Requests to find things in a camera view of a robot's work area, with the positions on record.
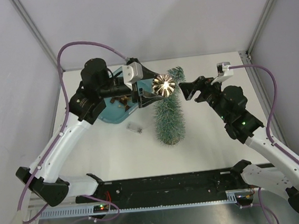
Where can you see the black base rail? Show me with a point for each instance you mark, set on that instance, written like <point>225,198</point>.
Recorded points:
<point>177,186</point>

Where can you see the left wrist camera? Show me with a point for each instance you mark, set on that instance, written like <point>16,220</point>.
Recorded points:
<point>131,74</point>

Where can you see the teal plastic bin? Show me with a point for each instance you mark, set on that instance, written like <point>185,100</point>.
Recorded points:
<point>115,113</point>

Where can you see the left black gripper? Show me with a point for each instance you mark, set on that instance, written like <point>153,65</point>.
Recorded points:
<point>145,98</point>

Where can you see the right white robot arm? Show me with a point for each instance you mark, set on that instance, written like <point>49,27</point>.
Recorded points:
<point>250,131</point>

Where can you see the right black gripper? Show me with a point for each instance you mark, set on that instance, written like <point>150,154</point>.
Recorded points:
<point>202,84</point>

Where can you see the small frosted christmas tree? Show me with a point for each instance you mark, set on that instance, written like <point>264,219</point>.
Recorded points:
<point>169,116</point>

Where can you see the gold mirror ball ornament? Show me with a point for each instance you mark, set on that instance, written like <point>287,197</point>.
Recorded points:
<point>163,85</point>

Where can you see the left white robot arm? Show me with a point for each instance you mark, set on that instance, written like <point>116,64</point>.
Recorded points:
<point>98,83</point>

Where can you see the white slotted cable duct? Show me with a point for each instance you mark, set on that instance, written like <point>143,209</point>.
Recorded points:
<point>97,209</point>

